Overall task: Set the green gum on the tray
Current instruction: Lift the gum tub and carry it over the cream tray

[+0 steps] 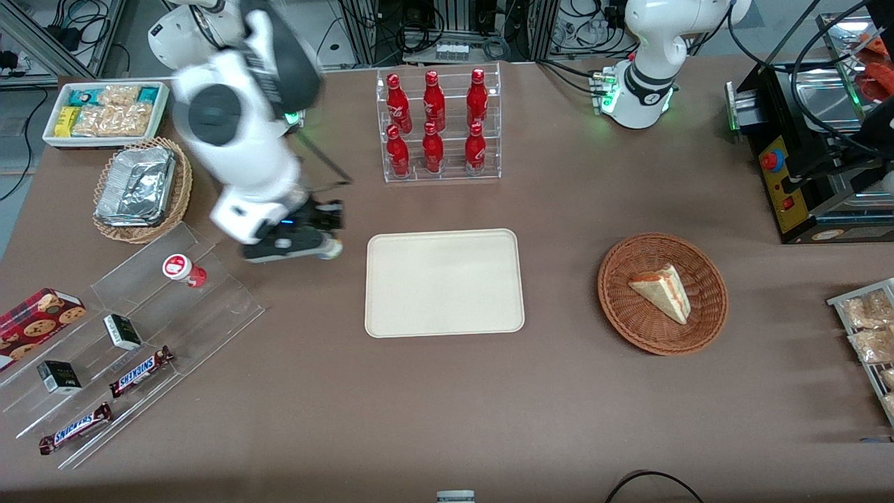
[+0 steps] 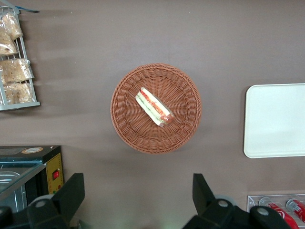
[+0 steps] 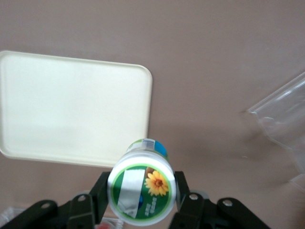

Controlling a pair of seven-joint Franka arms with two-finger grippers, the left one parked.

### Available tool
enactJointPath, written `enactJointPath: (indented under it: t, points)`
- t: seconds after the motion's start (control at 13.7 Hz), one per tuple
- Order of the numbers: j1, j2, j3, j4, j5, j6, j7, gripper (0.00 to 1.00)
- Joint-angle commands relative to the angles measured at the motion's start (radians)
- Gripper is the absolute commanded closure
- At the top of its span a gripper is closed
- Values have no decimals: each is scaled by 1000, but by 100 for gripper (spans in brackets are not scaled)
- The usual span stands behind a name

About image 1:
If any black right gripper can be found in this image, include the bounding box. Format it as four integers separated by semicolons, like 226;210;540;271
279;199;346;238

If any cream plastic tray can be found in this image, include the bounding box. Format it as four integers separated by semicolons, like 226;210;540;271
364;228;526;339

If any red white gum bottle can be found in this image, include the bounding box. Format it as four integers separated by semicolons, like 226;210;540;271
163;254;208;289

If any red cola bottle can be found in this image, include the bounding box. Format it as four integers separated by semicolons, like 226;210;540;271
386;73;413;130
421;122;446;174
386;124;411;178
464;122;488;175
466;68;490;126
423;70;447;128

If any clear acrylic bottle rack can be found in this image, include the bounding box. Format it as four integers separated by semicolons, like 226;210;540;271
376;61;503;184

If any oval light wicker basket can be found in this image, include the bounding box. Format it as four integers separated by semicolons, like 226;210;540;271
92;137;193;245

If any clear acrylic stepped display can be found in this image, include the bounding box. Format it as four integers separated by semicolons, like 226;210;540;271
0;222;266;470

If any foil container stack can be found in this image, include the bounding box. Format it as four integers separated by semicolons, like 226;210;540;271
96;145;177;227

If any clear bag of nuts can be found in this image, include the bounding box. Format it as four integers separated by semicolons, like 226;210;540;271
73;103;154;137
98;85;140;107

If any small black box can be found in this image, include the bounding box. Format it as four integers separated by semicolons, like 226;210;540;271
36;360;83;395
103;314;143;351

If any Snickers chocolate bar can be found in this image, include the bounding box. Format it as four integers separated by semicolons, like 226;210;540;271
109;345;175;399
38;402;114;456

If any white plastic bin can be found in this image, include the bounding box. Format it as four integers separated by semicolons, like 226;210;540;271
43;81;170;150

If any red plaid cookie box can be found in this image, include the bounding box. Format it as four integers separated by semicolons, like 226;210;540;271
0;288;87;371

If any round brown wicker basket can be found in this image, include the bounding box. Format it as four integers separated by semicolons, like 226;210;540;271
597;233;729;357

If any wrapped triangle sandwich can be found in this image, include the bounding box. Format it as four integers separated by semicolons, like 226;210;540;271
628;263;692;326

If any orange fried food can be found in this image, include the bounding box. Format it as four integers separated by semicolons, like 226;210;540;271
856;31;894;102

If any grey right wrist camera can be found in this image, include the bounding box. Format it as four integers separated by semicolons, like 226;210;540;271
242;234;329;264

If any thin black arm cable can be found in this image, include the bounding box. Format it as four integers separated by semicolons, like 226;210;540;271
290;129;354;193

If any aluminium frame rail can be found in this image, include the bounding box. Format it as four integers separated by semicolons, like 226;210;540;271
0;0;126;86

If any black looped table cable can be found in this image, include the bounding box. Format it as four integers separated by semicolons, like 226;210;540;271
604;471;706;503

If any thick black cable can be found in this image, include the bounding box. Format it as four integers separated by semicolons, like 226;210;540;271
726;0;894;158

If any grey wire rack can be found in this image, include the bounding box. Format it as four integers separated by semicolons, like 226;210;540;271
827;277;894;428

